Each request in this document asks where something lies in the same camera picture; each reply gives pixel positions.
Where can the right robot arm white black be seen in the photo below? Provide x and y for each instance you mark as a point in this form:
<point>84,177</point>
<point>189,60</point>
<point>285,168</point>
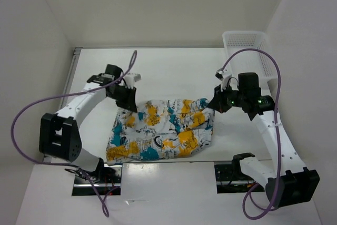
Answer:
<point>290,181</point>

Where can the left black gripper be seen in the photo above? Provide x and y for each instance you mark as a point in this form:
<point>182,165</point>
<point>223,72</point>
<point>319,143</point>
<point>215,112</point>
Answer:
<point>129,103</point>

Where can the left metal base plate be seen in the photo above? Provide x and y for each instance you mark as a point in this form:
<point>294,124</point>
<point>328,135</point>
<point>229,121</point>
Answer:
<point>108,185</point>

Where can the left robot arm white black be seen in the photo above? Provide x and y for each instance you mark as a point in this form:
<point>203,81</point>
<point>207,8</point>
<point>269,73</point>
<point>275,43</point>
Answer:
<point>59,132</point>

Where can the metal base plate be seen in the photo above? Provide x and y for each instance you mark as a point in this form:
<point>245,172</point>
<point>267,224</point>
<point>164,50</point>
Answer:
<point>228,182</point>
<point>108,185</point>

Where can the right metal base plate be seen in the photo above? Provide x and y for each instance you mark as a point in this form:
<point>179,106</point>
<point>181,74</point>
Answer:
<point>228,182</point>

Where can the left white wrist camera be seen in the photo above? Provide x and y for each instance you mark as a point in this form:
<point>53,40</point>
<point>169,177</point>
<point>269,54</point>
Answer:
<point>131,78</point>

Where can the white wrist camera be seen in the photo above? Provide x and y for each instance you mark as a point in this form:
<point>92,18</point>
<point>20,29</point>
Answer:
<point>225,77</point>
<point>131,78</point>

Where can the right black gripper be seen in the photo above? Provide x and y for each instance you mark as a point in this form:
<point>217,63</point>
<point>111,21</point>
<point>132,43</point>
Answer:
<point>217,102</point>

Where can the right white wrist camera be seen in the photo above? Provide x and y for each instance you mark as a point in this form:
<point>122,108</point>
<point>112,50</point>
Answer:
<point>225,77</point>

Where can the patterned white teal yellow shorts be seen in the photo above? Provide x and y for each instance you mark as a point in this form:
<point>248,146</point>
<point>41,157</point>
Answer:
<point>160,130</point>

